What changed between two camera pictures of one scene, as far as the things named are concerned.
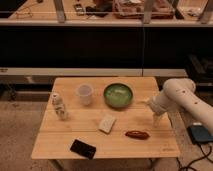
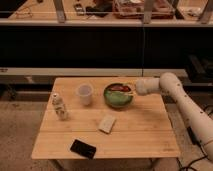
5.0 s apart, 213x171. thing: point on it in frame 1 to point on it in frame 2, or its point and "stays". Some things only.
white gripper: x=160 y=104 to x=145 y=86
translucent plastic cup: x=84 y=91 stays
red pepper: x=139 y=135 to x=118 y=87
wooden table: x=103 y=118 stays
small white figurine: x=59 y=106 stays
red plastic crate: x=134 y=9 stays
